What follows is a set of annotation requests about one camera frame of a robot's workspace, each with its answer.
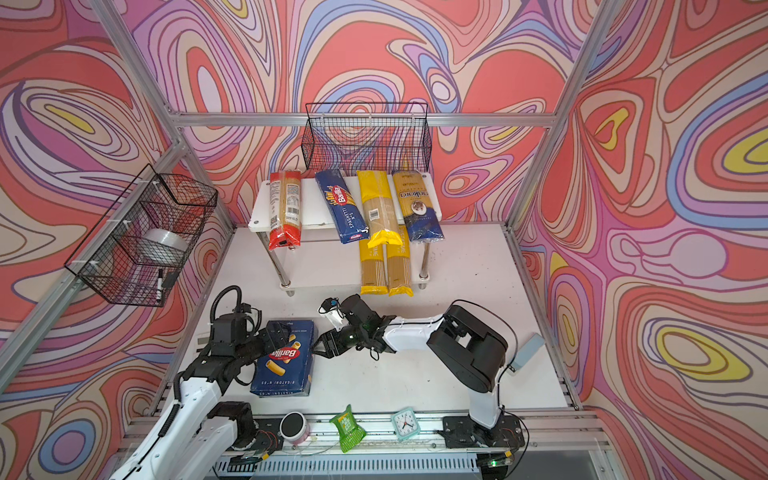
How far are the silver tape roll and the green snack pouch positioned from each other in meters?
0.59

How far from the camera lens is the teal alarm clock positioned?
73cm

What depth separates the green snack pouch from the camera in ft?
2.41

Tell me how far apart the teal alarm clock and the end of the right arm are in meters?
0.21
